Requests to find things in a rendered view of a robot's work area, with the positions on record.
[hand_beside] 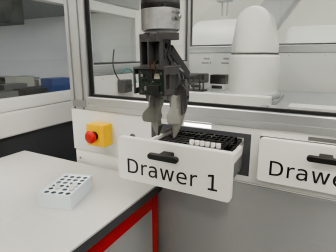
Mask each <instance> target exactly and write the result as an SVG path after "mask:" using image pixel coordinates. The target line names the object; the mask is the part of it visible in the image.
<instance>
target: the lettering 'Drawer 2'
mask: <svg viewBox="0 0 336 252"><path fill-rule="evenodd" d="M272 163H276V164H279V165H280V173H278V174H272ZM290 170H295V168H293V167H292V168H289V167H287V175H286V178H289V171H290ZM298 171H304V172H305V174H303V173H298V174H297V175H296V179H297V180H299V181H303V180H304V181H305V182H306V181H307V176H308V173H307V171H306V170H304V169H298ZM282 173H283V166H282V164H281V163H279V162H277V161H271V160H270V166H269V175H272V176H280V175H281V174H282ZM299 175H303V176H305V178H304V179H299ZM312 175H313V181H314V183H317V182H318V180H319V178H320V176H321V180H322V184H323V185H325V184H326V182H327V180H328V178H329V176H330V174H329V173H328V174H327V177H326V179H325V181H324V178H323V173H322V172H320V173H319V175H318V177H317V179H316V177H315V172H314V171H312ZM333 184H334V185H335V186H336V176H335V177H334V178H333Z"/></svg>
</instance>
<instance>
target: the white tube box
mask: <svg viewBox="0 0 336 252"><path fill-rule="evenodd" d="M73 181H77V187H76V188H74V191H70V190H69V185H70V184H73ZM56 183H60V189H59V190H56V189H55V184H56ZM92 188H93V182H92V175H86V174H72V173H64V174H62V175H61V176H60V177H58V178H57V179H56V180H54V181H53V182H52V183H50V184H49V185H48V186H46V187H45V188H44V189H42V190H41V191H40V192H39V193H38V198H39V206H40V207H45V208H55V209H66V210H71V209H73V207H74V206H75V205H76V204H77V203H78V202H79V201H80V200H81V199H82V198H83V197H84V196H85V195H86V194H87V193H88V192H89V191H90V190H91V189H92Z"/></svg>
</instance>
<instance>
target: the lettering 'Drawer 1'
mask: <svg viewBox="0 0 336 252"><path fill-rule="evenodd" d="M130 161H133V162H135V164H136V170H135V171H130ZM127 166H128V172H129V173H136V172H137V171H138V163H137V162H136V161H135V160H134V159H130V158H128V159H127ZM143 167H147V165H144V166H143V164H141V175H143ZM149 168H153V169H155V171H153V170H151V171H149V172H148V175H149V176H150V177H151V178H154V177H155V178H156V179H157V169H156V168H155V167H153V166H149ZM151 172H153V173H155V176H151ZM160 172H161V176H162V180H165V178H166V174H167V175H168V180H169V181H170V182H171V181H172V177H173V174H174V171H172V173H171V176H169V171H168V170H167V169H166V170H165V174H164V175H163V171H162V169H161V168H160ZM179 174H183V175H184V177H185V178H184V177H179ZM193 177H197V175H192V174H191V175H190V186H192V179H193ZM208 177H211V188H207V190H210V191H215V192H217V190H216V189H214V175H212V174H208ZM176 179H177V181H178V183H180V184H182V185H186V183H182V182H180V181H179V179H184V180H187V176H186V175H185V174H184V173H183V172H179V173H178V174H177V175H176Z"/></svg>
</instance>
